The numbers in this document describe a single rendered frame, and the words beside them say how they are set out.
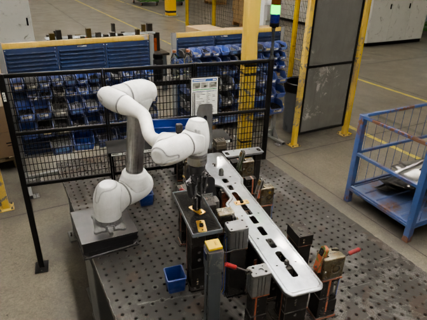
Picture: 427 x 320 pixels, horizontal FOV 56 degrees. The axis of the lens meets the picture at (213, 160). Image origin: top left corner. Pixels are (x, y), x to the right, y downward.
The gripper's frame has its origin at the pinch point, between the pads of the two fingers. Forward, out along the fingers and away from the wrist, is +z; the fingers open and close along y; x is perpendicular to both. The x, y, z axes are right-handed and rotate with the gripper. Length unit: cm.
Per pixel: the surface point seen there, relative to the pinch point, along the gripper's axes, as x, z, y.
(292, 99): 190, 69, 346
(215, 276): -26.3, 19.4, -12.5
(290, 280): -49, 20, 10
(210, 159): 58, 20, 64
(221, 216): -2.7, 12.7, 14.0
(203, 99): 94, -8, 91
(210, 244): -23.0, 4.1, -13.2
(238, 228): -18.6, 9.1, 9.2
